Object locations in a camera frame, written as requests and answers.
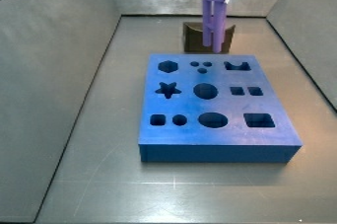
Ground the purple three prong object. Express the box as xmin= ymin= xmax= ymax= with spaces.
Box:
xmin=201 ymin=0 xmax=228 ymax=53

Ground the dark curved fixture block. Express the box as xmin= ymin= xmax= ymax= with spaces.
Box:
xmin=182 ymin=22 xmax=236 ymax=53

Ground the blue shape sorter board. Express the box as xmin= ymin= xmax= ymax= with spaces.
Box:
xmin=139 ymin=54 xmax=302 ymax=163

